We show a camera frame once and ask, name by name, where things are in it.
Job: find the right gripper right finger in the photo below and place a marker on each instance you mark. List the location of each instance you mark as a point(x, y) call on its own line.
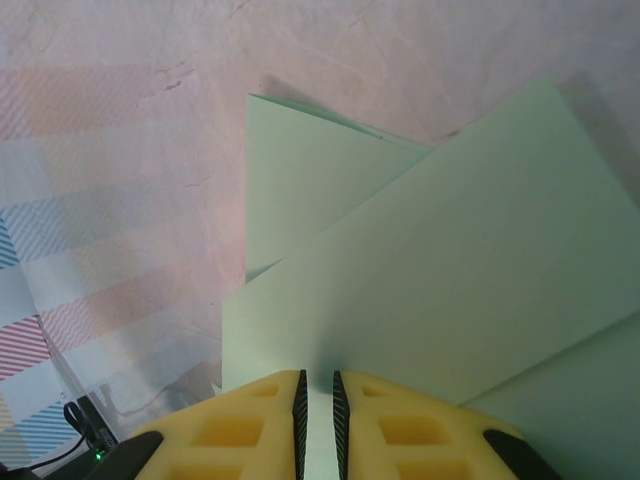
point(425, 440)

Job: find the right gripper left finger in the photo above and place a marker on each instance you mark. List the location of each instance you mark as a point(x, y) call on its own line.
point(225, 440)

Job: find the light green paper sheet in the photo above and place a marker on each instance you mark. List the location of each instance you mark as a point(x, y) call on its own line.
point(450, 250)

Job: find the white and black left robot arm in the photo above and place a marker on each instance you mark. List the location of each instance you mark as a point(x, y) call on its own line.
point(80, 462)

